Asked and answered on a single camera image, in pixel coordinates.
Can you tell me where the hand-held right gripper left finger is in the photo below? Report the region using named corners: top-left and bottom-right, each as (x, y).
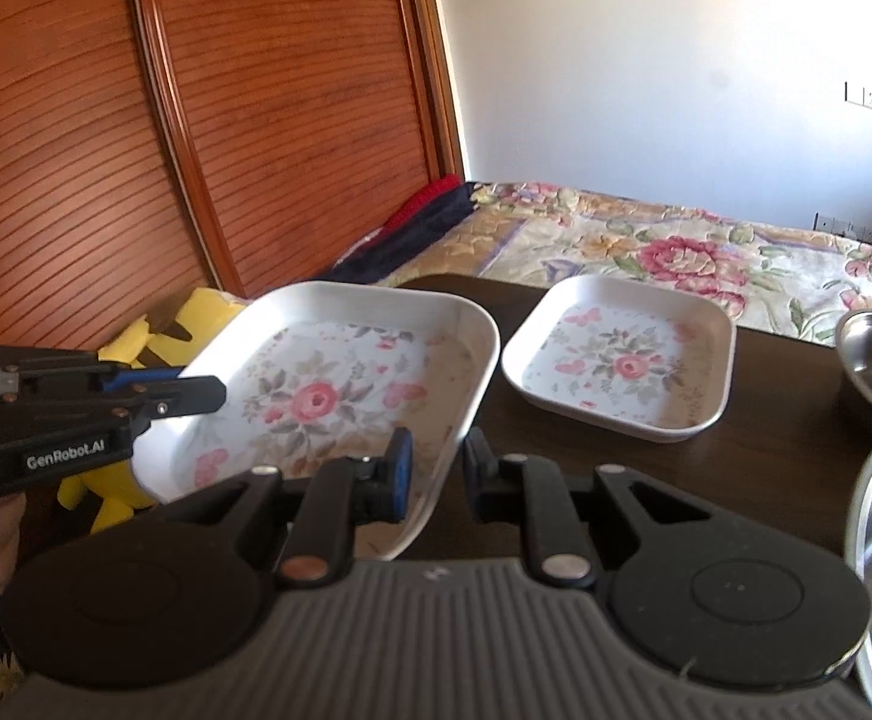
top-left (154, 427), bottom-right (416, 592)

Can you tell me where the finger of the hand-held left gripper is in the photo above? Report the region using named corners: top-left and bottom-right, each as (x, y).
top-left (16, 373), bottom-right (228, 440)
top-left (0, 346), bottom-right (189, 395)

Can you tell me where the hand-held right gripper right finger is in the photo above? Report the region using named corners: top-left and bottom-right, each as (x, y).
top-left (462, 427), bottom-right (714, 592)

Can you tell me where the large square floral plate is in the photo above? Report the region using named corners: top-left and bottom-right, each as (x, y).
top-left (130, 280), bottom-right (501, 562)

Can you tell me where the yellow plush toy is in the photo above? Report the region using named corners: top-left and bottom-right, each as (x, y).
top-left (56, 286), bottom-right (257, 537)

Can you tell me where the small square floral plate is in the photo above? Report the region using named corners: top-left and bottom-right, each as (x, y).
top-left (501, 274), bottom-right (737, 443)

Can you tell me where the dark blue cloth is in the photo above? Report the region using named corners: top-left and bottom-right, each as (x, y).
top-left (323, 181), bottom-right (478, 286)

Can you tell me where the floral quilted blanket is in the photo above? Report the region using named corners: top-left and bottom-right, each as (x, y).
top-left (376, 181), bottom-right (872, 350)

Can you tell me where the red cloth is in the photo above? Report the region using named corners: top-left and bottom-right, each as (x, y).
top-left (364, 174), bottom-right (463, 248)

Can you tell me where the wooden slatted wardrobe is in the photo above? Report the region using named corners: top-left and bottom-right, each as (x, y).
top-left (0, 0), bottom-right (471, 391)

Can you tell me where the wall socket strip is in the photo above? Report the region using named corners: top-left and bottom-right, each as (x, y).
top-left (813, 212), bottom-right (872, 245)

